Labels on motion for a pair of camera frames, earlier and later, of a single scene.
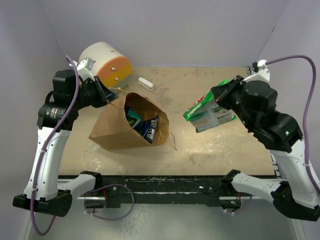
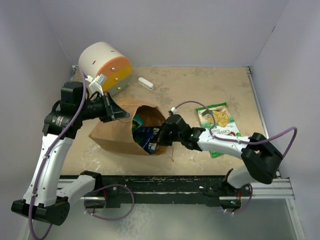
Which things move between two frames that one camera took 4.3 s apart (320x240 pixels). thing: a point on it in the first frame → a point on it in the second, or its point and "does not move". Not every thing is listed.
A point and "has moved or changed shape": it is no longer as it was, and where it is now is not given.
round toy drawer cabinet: [110, 66] does not move
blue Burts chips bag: [146, 128] → [143, 136]
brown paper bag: [111, 130] has moved or changed shape
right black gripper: [220, 92] → [161, 138]
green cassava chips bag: [206, 113] → [222, 121]
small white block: [145, 83] does not move
